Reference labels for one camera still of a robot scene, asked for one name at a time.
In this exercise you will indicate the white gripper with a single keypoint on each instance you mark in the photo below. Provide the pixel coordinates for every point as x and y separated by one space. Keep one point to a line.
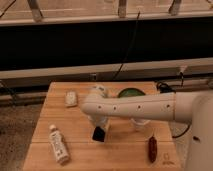
100 121

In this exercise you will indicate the white plastic bottle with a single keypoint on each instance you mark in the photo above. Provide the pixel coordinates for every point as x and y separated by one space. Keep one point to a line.
58 145

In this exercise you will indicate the green plate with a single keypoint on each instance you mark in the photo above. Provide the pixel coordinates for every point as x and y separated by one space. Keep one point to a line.
130 92

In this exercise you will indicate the black eraser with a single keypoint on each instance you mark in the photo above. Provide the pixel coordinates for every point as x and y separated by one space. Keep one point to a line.
99 134

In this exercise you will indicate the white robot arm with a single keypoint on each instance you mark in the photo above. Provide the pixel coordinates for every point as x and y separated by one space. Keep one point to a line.
195 108

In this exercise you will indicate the white sponge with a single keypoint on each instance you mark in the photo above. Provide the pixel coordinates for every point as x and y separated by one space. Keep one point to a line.
71 99

